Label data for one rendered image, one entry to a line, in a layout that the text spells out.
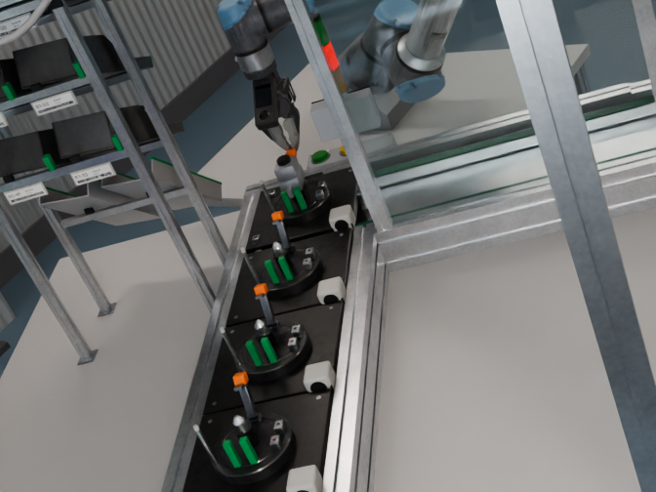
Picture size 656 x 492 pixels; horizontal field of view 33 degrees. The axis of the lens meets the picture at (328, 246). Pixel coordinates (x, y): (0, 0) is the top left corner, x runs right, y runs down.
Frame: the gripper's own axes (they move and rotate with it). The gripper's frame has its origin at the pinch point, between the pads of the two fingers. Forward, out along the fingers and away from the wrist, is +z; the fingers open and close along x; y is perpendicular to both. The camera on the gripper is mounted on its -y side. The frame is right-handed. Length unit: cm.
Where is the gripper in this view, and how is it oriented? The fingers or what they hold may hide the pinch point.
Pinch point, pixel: (292, 149)
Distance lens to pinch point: 245.5
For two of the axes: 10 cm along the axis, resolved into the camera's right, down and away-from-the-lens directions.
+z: 3.4, 7.9, 5.1
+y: 0.9, -5.7, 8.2
